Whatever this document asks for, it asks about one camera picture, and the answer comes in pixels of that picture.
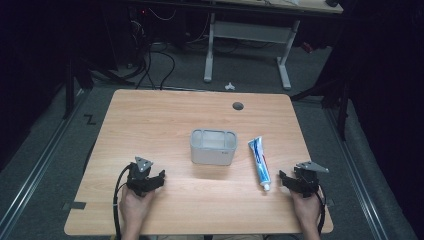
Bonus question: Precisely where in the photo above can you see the dark computer tower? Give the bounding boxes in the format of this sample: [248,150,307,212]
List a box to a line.
[127,5,152,69]

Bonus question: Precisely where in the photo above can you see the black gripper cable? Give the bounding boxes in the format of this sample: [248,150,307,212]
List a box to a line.
[111,164,133,240]
[315,184,328,236]

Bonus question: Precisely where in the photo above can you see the black floor cables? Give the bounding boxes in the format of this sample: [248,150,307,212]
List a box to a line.
[131,41,177,91]

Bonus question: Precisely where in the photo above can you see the desk with white legs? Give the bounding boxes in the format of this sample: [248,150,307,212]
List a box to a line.
[131,0,344,91]

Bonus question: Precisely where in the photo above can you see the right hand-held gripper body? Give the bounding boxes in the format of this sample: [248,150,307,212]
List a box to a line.
[293,161,330,198]

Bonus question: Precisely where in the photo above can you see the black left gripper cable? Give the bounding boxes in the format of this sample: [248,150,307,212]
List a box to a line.
[111,164,133,240]

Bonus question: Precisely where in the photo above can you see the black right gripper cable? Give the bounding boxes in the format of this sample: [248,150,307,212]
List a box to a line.
[315,184,328,236]

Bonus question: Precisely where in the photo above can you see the grey compartment holder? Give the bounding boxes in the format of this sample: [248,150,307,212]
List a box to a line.
[189,128,239,167]

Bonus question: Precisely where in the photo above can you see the metal floor rail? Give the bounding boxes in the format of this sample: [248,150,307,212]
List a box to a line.
[323,107,390,240]
[0,89,88,236]

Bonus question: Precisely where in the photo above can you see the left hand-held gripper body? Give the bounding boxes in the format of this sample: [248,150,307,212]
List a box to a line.
[125,156,160,198]

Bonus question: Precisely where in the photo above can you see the white and blue toothpaste tube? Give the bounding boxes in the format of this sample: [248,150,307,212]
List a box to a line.
[247,135,273,192]

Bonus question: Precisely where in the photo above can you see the black metal stand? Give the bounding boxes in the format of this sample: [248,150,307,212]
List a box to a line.
[289,64,352,142]

